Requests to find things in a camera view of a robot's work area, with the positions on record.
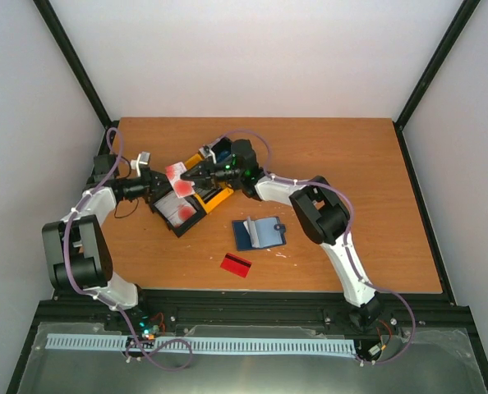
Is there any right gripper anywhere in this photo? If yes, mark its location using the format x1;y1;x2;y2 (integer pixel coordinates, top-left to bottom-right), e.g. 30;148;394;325
180;157;242;193

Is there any white red credit card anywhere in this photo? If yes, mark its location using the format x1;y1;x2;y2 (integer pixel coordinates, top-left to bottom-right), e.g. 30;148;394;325
165;162;195;198

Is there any blue leather card holder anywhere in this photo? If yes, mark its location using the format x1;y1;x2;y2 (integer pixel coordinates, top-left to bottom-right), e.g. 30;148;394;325
232;217;286;251

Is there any red black-stripe credit card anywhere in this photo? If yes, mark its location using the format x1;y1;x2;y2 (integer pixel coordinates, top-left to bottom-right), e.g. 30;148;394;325
220;254;251;278

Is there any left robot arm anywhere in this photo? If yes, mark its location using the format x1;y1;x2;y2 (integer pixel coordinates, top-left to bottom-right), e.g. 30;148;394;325
42;152;171;331

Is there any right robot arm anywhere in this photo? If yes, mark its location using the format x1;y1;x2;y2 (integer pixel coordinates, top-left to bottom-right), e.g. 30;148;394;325
181;139;381;330

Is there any blue card stack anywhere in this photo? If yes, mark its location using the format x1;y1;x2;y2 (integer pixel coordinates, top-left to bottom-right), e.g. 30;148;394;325
215;150;231;163

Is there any white red card stack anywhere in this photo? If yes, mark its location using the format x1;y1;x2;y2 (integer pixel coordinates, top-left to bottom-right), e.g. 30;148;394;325
154;191;196;227

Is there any yellow middle bin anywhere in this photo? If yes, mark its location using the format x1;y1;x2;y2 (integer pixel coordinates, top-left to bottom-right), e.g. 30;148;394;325
185;153;233;213

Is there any left black bin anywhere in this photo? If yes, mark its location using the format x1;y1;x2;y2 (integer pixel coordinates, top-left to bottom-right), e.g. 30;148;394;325
150;191;206;238

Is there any black bin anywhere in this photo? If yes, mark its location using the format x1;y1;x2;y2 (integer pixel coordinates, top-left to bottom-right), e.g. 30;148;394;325
205;137;232;155
150;191;206;238

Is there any right black bin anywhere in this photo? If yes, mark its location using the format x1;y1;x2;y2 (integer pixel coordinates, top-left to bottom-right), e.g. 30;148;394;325
205;137;232;155

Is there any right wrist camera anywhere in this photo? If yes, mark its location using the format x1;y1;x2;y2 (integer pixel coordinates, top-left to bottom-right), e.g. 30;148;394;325
200;145;217;163

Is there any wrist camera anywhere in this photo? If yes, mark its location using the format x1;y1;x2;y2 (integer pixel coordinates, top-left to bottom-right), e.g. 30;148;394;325
200;145;217;163
130;152;150;176

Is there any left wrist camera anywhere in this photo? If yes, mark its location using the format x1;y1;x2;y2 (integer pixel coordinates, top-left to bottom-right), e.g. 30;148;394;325
130;152;150;176

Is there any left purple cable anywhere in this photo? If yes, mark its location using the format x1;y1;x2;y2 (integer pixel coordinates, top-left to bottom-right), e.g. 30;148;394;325
62;127;126;309

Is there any purple cable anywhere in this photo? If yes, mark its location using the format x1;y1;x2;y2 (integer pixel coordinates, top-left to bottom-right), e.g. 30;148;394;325
217;129;356;296
62;127;126;309

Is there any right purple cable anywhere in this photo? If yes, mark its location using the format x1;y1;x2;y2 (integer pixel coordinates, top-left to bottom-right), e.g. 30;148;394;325
217;129;356;296

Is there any left black frame post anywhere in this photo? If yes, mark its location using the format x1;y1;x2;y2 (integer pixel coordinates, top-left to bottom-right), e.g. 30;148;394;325
33;0;117;129

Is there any black frame post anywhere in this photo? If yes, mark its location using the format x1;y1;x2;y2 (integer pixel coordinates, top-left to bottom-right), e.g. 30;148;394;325
33;0;117;129
394;0;482;131

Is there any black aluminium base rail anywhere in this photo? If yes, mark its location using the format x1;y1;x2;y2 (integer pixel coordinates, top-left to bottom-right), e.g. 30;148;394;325
35;290;474;329

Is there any light blue cable duct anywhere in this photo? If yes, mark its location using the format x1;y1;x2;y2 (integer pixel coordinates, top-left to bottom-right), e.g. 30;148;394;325
44;333;356;358

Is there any right black frame post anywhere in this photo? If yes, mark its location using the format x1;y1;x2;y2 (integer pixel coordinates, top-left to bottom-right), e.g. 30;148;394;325
394;0;482;131

